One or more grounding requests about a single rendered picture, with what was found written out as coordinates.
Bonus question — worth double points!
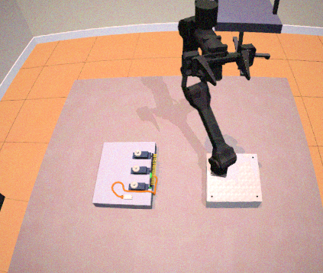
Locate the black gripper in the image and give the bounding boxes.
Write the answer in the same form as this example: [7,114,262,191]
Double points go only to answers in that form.
[181,34,257,86]

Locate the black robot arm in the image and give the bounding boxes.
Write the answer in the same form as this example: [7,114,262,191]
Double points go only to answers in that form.
[178,0,237,178]

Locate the white printed holder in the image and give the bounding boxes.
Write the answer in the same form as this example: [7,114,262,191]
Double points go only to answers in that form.
[92,142,157,209]

